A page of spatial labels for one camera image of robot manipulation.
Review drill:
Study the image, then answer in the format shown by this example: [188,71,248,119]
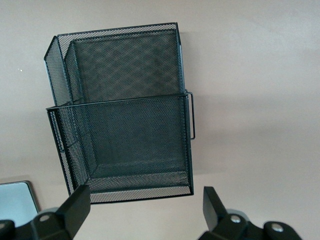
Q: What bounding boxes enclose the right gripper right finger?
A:
[199,186,251,240]

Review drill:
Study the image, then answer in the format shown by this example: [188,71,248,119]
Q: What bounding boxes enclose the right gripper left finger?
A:
[14,184,91,240]

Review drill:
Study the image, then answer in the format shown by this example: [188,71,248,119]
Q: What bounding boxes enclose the silver laptop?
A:
[0,180,41,222]

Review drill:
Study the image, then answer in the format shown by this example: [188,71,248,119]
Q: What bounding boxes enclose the black mesh desk organizer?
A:
[42,21,197,205]

